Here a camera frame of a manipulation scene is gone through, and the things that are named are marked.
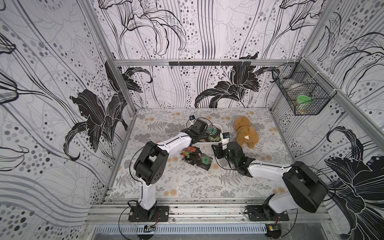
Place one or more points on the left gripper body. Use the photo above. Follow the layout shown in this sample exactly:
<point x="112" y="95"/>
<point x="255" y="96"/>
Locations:
<point x="201" y="134"/>

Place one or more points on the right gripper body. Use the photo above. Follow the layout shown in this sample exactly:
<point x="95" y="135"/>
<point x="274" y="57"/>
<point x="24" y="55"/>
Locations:
<point x="223" y="150"/>

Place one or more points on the green label tea bag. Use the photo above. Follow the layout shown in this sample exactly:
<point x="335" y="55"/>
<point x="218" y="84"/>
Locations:
<point x="214" y="138"/>

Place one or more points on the red black tea bag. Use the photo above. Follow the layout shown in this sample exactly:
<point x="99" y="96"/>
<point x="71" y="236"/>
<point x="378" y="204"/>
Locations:
<point x="186" y="152"/>

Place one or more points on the small green tea bag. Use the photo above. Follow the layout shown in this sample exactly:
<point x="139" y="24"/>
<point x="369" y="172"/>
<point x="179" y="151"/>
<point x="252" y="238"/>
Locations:
<point x="205" y="162"/>

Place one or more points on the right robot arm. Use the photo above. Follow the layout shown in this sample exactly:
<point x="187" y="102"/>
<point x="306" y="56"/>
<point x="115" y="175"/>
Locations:
<point x="305" y="189"/>

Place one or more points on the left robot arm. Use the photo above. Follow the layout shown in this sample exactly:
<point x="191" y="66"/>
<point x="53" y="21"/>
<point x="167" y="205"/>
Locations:
<point x="152" y="160"/>

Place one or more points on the white storage box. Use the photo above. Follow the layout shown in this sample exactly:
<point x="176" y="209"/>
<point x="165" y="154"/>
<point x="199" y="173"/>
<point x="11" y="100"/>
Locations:
<point x="206" y="142"/>

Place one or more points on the brown teddy bear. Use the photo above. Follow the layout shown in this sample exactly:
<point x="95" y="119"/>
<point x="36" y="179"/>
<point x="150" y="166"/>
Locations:
<point x="246" y="134"/>

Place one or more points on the green lid cup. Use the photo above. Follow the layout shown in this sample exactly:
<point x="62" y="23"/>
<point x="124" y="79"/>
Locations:
<point x="303" y="103"/>

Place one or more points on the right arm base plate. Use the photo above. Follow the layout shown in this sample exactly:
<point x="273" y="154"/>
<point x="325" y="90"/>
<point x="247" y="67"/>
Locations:
<point x="258" y="213"/>

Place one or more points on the black bar on rail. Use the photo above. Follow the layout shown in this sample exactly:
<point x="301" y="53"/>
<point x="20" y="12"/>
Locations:
<point x="207" y="63"/>

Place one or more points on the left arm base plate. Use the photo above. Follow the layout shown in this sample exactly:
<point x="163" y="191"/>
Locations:
<point x="155" y="214"/>

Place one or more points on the white cable duct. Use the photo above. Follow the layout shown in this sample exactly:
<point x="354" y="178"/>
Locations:
<point x="182" y="229"/>

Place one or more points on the black wire basket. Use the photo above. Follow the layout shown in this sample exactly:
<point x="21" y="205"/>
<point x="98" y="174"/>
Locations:
<point x="293" y="79"/>

